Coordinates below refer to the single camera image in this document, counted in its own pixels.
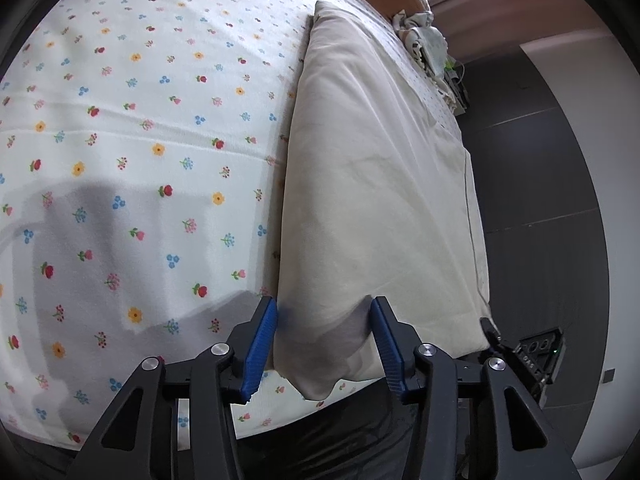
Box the green and white box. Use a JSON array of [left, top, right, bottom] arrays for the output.
[[442, 57, 471, 116]]

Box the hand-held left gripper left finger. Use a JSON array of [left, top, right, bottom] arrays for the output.
[[70, 296, 279, 480]]

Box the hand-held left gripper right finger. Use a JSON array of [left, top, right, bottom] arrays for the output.
[[369, 296, 583, 480]]

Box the beige jacket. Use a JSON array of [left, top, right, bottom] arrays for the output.
[[272, 0, 491, 402]]

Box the crumpled pale clothes pile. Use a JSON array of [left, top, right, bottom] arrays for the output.
[[392, 9, 451, 81]]

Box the floral bed sheet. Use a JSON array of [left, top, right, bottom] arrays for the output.
[[0, 0, 468, 456]]

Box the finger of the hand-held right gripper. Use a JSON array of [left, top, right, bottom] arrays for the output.
[[479, 316, 503, 361]]

